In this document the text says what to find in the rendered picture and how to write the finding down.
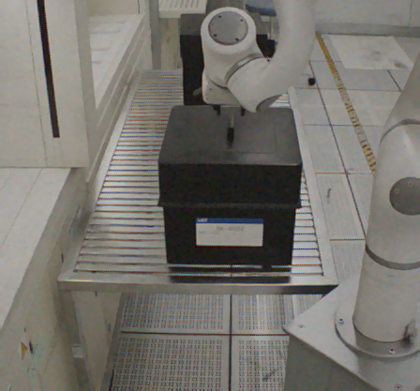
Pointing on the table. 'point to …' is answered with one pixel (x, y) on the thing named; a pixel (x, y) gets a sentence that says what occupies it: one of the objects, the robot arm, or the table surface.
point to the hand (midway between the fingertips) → (231, 105)
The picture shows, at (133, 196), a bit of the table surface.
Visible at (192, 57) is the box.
